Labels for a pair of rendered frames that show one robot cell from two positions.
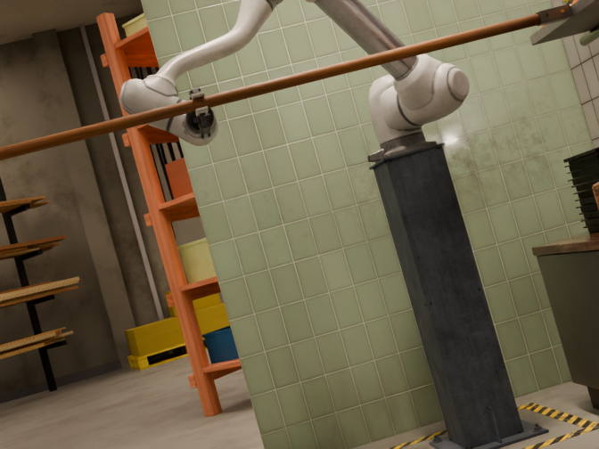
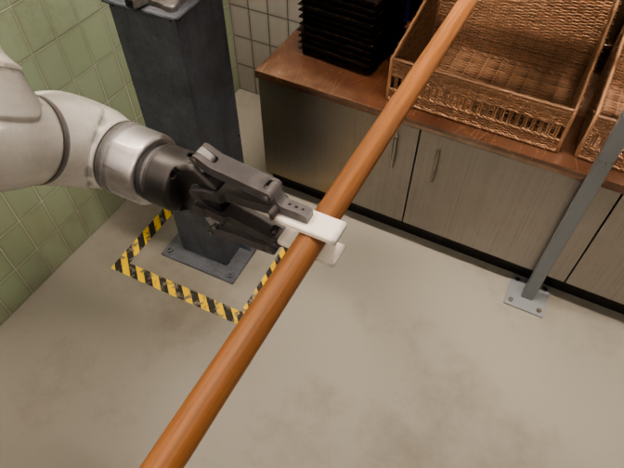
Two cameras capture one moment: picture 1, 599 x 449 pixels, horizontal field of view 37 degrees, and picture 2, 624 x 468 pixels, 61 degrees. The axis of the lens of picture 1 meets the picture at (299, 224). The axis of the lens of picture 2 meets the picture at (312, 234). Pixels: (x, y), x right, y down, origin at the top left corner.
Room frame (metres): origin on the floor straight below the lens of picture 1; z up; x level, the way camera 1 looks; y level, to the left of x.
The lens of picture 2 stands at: (2.00, 0.46, 1.64)
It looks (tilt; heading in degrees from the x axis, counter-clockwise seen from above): 51 degrees down; 304
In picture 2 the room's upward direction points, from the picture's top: straight up
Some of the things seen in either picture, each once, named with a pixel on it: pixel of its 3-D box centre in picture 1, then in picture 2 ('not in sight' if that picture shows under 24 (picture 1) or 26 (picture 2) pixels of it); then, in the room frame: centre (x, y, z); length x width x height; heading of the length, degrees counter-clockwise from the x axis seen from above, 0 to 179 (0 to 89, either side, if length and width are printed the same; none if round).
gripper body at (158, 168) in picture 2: (200, 115); (191, 185); (2.36, 0.18, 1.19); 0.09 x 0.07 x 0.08; 7
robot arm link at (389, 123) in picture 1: (394, 107); not in sight; (3.03, -0.42, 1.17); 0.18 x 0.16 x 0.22; 38
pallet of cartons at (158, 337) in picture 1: (177, 322); not in sight; (10.99, 1.77, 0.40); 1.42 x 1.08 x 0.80; 99
